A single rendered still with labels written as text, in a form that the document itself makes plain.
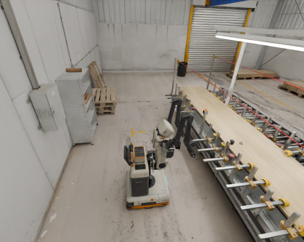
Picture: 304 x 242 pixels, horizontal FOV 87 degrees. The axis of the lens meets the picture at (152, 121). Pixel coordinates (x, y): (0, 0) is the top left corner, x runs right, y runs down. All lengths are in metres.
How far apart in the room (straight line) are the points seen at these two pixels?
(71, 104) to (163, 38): 7.18
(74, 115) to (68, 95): 0.46
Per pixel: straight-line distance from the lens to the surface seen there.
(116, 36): 9.49
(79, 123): 3.76
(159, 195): 2.66
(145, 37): 9.56
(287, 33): 2.30
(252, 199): 2.58
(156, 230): 2.73
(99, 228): 2.81
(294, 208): 2.38
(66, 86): 3.45
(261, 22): 12.20
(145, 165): 2.28
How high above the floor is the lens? 2.48
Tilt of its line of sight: 31 degrees down
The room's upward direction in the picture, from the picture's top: 2 degrees clockwise
